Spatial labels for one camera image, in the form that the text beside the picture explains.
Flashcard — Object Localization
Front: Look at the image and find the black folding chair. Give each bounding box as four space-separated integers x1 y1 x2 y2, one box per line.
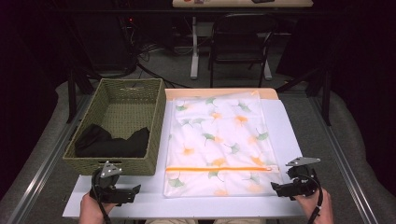
207 12 278 89

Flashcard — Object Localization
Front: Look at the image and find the person's left hand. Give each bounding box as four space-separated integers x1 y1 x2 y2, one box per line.
78 191 118 224

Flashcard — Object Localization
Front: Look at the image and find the desk with white legs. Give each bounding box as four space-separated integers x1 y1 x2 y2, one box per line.
172 0 314 80

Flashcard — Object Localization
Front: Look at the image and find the black cloth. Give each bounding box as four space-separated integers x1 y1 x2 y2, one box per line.
74 123 150 159

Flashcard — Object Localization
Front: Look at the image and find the hand-held gripper black cable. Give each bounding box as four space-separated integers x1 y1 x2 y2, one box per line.
297 173 325 224
91 169 112 224

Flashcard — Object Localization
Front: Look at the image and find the bundle of floor cables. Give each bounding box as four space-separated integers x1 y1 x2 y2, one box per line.
132 41 194 90

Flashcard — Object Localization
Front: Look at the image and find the black metal stand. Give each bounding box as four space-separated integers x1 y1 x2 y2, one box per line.
275 65 332 127
65 64 95 124

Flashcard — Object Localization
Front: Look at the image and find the green woven basket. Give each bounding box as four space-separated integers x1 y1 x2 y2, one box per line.
62 77 167 176

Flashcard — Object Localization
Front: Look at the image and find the left hand-held gripper black cable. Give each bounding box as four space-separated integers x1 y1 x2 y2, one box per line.
91 169 112 224

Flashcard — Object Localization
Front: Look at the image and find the aluminium rail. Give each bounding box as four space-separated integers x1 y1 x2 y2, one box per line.
307 96 379 224
6 92 94 224

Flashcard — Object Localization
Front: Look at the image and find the black equipment cabinet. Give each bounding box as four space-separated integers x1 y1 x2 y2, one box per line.
74 12 138 73

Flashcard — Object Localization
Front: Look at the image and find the white table sheet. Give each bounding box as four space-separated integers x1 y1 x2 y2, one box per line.
62 98 307 218

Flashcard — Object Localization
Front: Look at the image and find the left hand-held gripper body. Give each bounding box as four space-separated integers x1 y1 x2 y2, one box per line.
89 161 134 207

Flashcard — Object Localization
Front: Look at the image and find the person's right hand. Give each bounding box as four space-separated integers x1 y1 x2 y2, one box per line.
293 188 334 224

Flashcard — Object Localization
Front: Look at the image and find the white leaf-print mesh laundry bag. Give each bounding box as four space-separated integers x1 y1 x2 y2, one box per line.
163 91 283 199

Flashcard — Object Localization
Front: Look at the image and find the right hand-held gripper black cable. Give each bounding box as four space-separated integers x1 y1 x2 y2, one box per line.
297 173 325 224

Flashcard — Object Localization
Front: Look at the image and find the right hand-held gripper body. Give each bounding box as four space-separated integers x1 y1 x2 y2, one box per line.
285 157 321 200

